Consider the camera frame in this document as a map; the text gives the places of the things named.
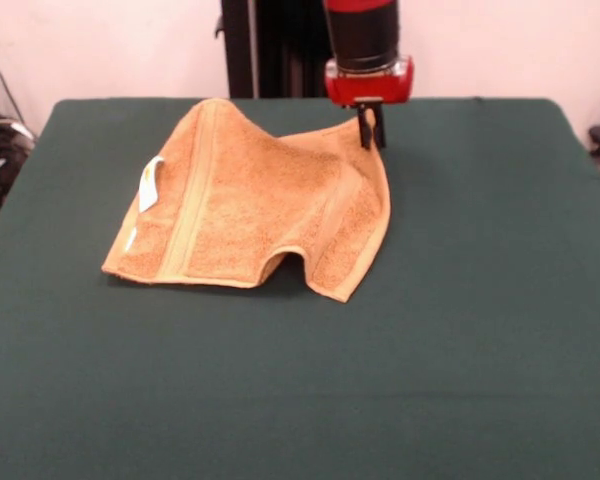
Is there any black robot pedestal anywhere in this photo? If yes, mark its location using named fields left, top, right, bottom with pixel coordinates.
left=213, top=0, right=334, bottom=100

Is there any dark green table cloth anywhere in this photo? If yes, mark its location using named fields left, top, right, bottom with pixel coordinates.
left=0, top=98, right=600, bottom=480

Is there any orange terry towel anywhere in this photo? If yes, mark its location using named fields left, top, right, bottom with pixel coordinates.
left=100, top=97, right=393, bottom=305

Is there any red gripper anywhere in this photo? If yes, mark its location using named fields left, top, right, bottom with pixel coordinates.
left=323, top=55, right=415, bottom=151

